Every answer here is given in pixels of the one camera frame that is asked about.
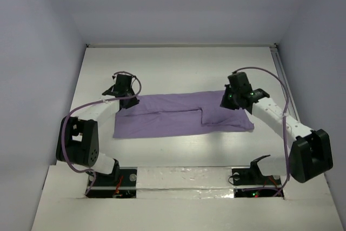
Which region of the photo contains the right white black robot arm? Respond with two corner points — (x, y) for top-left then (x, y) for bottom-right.
(221, 72), (334, 183)

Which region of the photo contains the purple t shirt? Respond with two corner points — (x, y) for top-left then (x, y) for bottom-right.
(113, 90), (254, 138)

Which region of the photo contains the purple cable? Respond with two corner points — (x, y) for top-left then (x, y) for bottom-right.
(61, 71), (143, 196)
(234, 66), (291, 198)

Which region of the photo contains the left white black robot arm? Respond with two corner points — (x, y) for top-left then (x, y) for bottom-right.
(56, 71), (142, 185)

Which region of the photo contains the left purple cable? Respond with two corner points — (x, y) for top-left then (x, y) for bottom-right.
(61, 71), (143, 196)

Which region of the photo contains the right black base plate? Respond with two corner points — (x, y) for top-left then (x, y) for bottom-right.
(228, 168), (284, 198)

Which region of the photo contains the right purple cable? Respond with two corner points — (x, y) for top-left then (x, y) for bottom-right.
(234, 66), (291, 198)

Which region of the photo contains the silver foil strip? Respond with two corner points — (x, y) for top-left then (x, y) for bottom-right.
(136, 167), (234, 200)

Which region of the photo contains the aluminium rail on right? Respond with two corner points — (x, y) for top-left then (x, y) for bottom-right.
(270, 47), (300, 121)

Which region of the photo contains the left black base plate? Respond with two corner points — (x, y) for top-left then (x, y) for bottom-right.
(86, 168), (137, 199)

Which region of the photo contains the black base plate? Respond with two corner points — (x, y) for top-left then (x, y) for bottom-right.
(86, 168), (137, 199)
(228, 168), (284, 198)

